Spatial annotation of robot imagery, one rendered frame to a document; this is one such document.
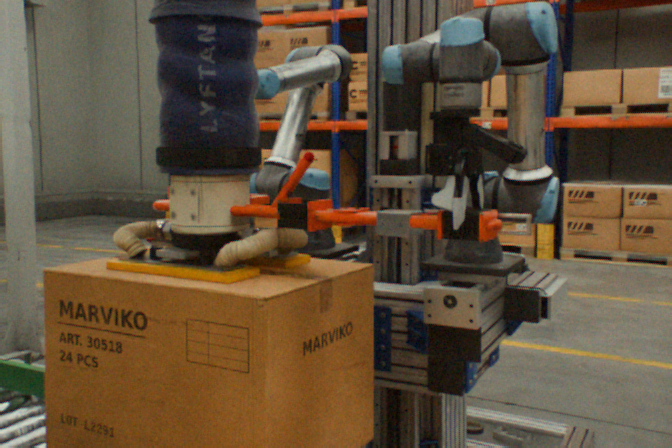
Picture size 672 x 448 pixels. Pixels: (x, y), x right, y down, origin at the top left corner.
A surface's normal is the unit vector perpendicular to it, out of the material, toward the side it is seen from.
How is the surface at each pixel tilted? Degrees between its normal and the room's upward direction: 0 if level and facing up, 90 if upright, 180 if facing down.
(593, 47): 90
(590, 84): 90
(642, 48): 90
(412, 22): 90
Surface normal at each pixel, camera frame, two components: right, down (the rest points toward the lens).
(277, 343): 0.86, 0.04
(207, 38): 0.25, 0.29
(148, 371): -0.52, 0.07
